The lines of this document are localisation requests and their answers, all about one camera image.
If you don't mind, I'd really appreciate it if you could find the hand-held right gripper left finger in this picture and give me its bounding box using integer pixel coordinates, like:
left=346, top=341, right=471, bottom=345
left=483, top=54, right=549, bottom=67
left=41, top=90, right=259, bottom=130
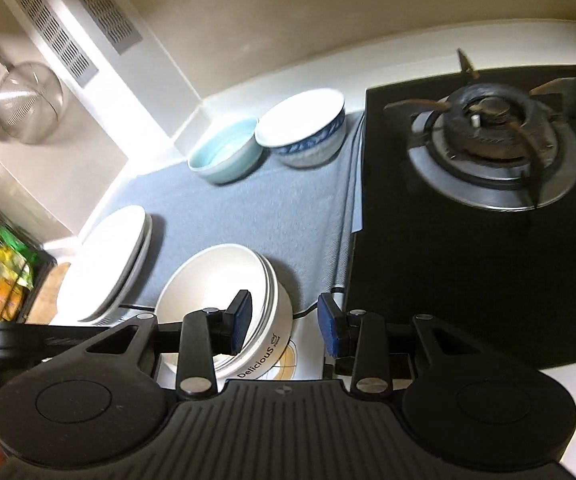
left=85, top=289, right=255, bottom=402

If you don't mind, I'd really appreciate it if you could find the square white plate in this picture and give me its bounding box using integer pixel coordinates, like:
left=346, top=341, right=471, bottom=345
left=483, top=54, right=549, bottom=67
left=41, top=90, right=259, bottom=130
left=55, top=205, right=147, bottom=322

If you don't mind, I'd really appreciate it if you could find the light blue bowl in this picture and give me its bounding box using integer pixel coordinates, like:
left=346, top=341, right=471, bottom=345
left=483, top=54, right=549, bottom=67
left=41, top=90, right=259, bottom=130
left=188, top=116, right=269, bottom=186

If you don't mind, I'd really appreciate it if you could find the black wire basket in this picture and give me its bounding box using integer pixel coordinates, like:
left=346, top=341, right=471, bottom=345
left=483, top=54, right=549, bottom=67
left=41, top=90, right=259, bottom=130
left=0, top=187, right=58, bottom=323

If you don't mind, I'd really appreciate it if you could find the wooden cutting board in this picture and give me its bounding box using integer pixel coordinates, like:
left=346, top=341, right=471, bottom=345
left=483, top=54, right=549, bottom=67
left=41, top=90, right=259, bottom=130
left=25, top=262, right=73, bottom=323

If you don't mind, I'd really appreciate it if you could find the round white embossed plate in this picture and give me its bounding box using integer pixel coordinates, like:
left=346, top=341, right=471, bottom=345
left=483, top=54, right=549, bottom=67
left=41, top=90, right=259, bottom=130
left=80, top=214, right=153, bottom=323

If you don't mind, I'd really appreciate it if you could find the black gas stove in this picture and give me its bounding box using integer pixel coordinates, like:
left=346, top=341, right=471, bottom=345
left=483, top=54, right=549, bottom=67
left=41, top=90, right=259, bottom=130
left=343, top=65, right=576, bottom=371

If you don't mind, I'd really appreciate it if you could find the metal mesh strainer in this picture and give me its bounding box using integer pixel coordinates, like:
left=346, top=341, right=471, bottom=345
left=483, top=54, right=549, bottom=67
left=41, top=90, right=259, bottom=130
left=0, top=60, right=64, bottom=145

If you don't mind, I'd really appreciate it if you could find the gas stove burner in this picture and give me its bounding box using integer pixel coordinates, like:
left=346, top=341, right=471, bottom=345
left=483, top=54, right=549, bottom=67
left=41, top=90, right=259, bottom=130
left=384, top=49, right=576, bottom=211

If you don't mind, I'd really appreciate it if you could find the white bowl with blue pattern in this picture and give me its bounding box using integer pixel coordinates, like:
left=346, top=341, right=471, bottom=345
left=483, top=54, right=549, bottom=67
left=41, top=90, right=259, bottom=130
left=254, top=88, right=347, bottom=169

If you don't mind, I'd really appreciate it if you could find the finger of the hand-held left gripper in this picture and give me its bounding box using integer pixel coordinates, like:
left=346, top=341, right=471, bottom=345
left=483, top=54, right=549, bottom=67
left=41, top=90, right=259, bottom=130
left=18, top=323, right=141, bottom=349

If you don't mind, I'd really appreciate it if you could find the cream bowl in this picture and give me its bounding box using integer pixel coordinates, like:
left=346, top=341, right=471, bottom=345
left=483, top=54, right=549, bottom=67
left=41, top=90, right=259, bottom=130
left=155, top=243, right=296, bottom=381
left=157, top=243, right=279, bottom=357

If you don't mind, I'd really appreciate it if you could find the white coaster with yellow ring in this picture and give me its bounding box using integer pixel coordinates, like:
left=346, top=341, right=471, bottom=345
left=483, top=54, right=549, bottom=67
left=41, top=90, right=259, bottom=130
left=263, top=332, right=301, bottom=382

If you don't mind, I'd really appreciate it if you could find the grey vent grille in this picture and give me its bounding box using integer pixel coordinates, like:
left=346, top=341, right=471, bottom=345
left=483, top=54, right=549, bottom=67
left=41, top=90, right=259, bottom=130
left=50, top=0, right=143, bottom=55
left=15, top=0, right=99, bottom=87

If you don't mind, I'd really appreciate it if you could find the grey mat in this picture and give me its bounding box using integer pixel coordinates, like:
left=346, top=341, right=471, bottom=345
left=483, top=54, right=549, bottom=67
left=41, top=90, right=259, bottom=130
left=75, top=110, right=369, bottom=323

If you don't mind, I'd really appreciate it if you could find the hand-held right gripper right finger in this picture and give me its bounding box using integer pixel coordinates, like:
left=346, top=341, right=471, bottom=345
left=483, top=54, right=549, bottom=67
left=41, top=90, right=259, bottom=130
left=317, top=292, right=475, bottom=401

